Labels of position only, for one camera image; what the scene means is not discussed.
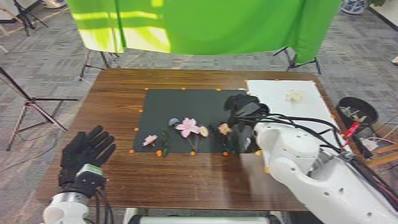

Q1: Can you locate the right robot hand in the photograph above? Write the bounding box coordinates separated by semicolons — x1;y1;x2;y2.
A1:
223;93;271;127

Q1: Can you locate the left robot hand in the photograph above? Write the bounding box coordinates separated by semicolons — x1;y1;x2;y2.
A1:
56;125;119;188

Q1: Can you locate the white sheet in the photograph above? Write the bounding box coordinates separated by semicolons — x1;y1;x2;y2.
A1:
243;79;346;149

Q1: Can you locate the orange flower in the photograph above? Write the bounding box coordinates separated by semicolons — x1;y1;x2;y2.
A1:
215;122;234;155

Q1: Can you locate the white flower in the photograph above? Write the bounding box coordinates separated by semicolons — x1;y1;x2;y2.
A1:
284;88;305;103

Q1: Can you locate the dark mat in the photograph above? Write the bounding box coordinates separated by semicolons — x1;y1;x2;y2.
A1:
129;88;263;155

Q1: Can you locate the pale yellow flower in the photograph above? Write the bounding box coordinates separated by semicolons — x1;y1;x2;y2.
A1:
197;125;211;139

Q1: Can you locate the small pink flower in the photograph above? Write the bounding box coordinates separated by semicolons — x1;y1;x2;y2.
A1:
140;134;160;148

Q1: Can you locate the large pink flower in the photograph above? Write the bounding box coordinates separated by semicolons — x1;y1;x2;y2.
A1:
174;117;204;153

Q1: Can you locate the green sprig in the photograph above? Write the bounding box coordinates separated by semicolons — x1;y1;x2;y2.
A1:
160;127;172;158

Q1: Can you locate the black backdrop stand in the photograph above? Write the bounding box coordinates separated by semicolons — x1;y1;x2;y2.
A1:
271;46;325;76
78;49;124;82

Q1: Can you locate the black tripod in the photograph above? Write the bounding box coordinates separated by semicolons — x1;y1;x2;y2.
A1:
0;66;80;152

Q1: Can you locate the pale grey bar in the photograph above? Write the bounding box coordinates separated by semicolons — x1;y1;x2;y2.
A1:
126;214;271;224

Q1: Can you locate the blue and white vase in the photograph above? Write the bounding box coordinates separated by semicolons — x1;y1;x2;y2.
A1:
339;0;369;16

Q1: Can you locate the black cable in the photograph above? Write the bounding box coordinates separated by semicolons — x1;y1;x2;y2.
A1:
252;113;360;155

